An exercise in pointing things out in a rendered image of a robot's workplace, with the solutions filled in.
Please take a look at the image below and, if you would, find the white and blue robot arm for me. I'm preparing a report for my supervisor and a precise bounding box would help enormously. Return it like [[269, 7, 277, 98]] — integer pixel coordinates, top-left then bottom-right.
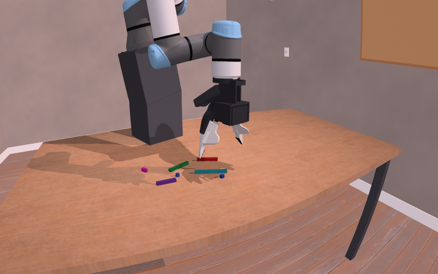
[[122, 0, 242, 107]]

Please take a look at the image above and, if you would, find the turquoise rod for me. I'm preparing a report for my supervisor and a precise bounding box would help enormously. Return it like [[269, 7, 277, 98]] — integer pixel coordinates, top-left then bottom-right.
[[194, 169, 227, 174]]

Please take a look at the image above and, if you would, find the green rod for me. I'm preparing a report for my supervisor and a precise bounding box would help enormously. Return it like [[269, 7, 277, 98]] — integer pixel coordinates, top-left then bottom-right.
[[168, 161, 189, 172]]

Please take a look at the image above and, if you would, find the purple rod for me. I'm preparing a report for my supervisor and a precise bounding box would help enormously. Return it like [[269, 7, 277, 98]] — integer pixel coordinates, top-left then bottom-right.
[[156, 178, 176, 186]]

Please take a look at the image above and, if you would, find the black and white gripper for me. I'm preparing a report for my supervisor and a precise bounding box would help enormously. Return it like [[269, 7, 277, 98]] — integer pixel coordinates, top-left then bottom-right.
[[198, 77, 249, 159]]

